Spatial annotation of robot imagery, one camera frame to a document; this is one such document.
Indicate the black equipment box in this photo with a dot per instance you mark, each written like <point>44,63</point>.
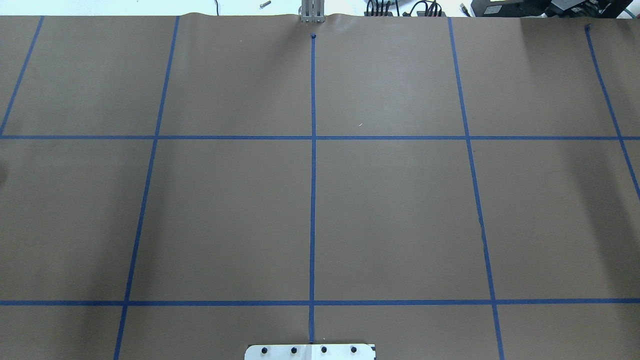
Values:
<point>599,9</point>

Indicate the aluminium frame post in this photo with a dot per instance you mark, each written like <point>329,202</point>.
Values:
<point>312,11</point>

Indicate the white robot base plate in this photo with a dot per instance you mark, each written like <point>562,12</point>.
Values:
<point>310,351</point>

